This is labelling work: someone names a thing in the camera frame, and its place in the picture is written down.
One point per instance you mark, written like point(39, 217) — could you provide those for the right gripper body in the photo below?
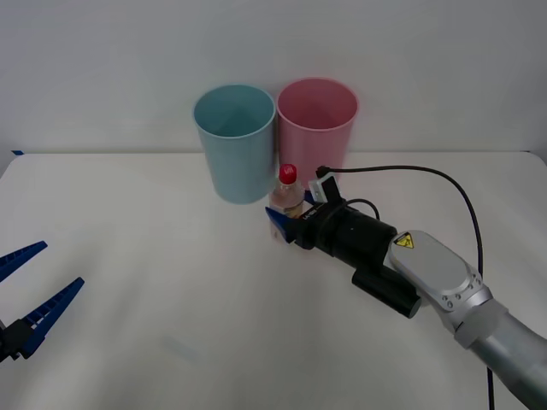
point(318, 226)

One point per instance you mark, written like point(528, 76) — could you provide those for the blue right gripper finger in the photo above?
point(308, 197)
point(282, 222)

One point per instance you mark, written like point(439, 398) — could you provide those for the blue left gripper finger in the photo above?
point(47, 312)
point(17, 257)

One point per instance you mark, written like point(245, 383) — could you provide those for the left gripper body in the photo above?
point(3, 341)

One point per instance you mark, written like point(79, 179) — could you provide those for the small clear bottle red cap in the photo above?
point(286, 197)

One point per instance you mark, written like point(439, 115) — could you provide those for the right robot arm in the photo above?
point(431, 267)

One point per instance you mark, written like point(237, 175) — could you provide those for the pink plastic bin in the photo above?
point(318, 145)

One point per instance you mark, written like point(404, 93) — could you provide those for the pale blue plastic bin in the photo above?
point(239, 166)

